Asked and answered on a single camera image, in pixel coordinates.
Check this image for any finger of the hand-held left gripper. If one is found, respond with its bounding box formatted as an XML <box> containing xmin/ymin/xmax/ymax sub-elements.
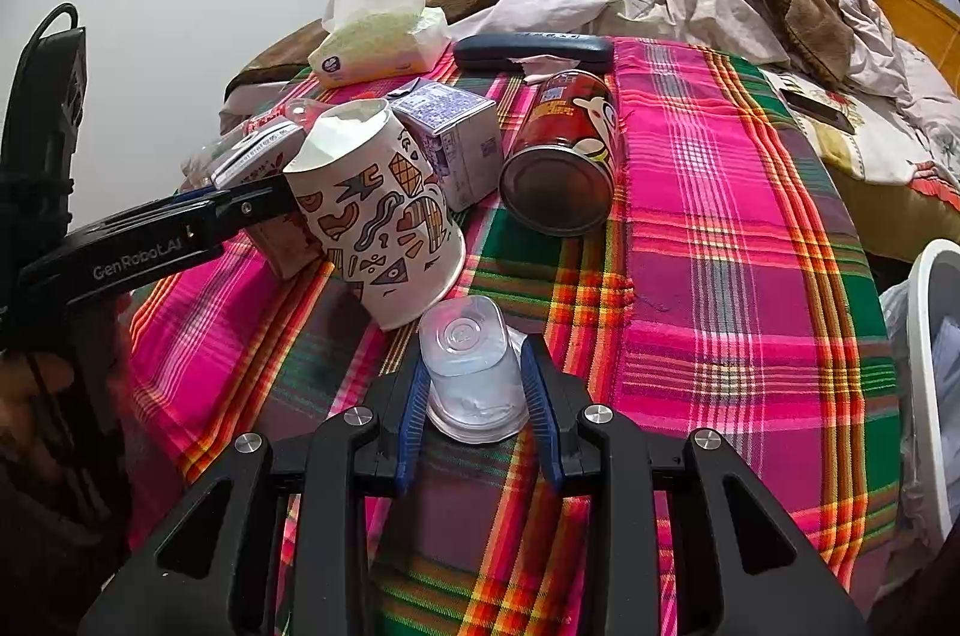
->
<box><xmin>184</xmin><ymin>177</ymin><xmax>301</xmax><ymax>248</ymax></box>
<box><xmin>90</xmin><ymin>186</ymin><xmax>230</xmax><ymax>230</ymax></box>

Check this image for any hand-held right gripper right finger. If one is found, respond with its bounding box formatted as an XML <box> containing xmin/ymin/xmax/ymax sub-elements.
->
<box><xmin>520</xmin><ymin>334</ymin><xmax>871</xmax><ymax>636</ymax></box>

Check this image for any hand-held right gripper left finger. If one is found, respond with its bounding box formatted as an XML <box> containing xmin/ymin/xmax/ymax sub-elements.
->
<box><xmin>79</xmin><ymin>343</ymin><xmax>434</xmax><ymax>636</ymax></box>

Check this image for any clear plastic cup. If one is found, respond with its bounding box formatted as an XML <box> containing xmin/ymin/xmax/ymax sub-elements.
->
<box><xmin>417</xmin><ymin>297</ymin><xmax>527</xmax><ymax>443</ymax></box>

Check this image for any patterned paper cup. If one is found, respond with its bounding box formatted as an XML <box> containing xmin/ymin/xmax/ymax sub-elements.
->
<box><xmin>283</xmin><ymin>97</ymin><xmax>467</xmax><ymax>332</ymax></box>

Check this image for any white round trash bin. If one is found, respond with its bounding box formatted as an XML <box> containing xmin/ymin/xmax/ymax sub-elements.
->
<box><xmin>877</xmin><ymin>238</ymin><xmax>960</xmax><ymax>554</ymax></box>

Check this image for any person's left hand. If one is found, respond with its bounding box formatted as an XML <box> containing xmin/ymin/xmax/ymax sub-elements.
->
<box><xmin>0</xmin><ymin>349</ymin><xmax>76</xmax><ymax>457</ymax></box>

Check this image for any pink small carton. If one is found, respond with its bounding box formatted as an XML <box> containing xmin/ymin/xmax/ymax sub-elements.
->
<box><xmin>210</xmin><ymin>117</ymin><xmax>335</xmax><ymax>281</ymax></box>

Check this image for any soft tissue pack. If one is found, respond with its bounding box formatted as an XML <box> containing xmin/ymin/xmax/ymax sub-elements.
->
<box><xmin>307</xmin><ymin>0</ymin><xmax>451</xmax><ymax>88</ymax></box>

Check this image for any purple and white carton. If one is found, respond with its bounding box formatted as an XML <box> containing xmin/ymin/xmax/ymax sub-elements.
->
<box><xmin>390</xmin><ymin>81</ymin><xmax>505</xmax><ymax>211</ymax></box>

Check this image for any plaid tablecloth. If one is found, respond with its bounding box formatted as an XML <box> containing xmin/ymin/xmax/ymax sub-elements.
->
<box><xmin>127</xmin><ymin>36</ymin><xmax>901</xmax><ymax>636</ymax></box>

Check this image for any large red can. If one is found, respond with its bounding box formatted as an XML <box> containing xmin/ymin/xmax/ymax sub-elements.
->
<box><xmin>499</xmin><ymin>70</ymin><xmax>622</xmax><ymax>238</ymax></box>

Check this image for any dark blue glasses case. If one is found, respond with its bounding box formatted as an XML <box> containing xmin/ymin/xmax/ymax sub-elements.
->
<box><xmin>453</xmin><ymin>32</ymin><xmax>612</xmax><ymax>76</ymax></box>

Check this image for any white paper scrap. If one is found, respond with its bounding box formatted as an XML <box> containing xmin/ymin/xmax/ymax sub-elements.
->
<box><xmin>517</xmin><ymin>55</ymin><xmax>572</xmax><ymax>86</ymax></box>

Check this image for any clear plastic bin liner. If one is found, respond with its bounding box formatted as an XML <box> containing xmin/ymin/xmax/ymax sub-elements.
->
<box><xmin>877</xmin><ymin>280</ymin><xmax>960</xmax><ymax>532</ymax></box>

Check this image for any black smartphone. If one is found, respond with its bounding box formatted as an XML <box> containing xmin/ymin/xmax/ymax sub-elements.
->
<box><xmin>778</xmin><ymin>87</ymin><xmax>856</xmax><ymax>133</ymax></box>

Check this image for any floral bed sheet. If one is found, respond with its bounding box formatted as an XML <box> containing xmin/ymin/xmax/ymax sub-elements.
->
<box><xmin>757</xmin><ymin>43</ymin><xmax>960</xmax><ymax>209</ymax></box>

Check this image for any brown fleece blanket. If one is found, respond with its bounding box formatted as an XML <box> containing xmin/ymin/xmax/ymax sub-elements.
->
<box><xmin>225</xmin><ymin>0</ymin><xmax>863</xmax><ymax>104</ymax></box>

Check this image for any wooden bed headboard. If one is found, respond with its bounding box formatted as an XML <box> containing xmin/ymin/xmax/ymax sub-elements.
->
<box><xmin>870</xmin><ymin>0</ymin><xmax>960</xmax><ymax>52</ymax></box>

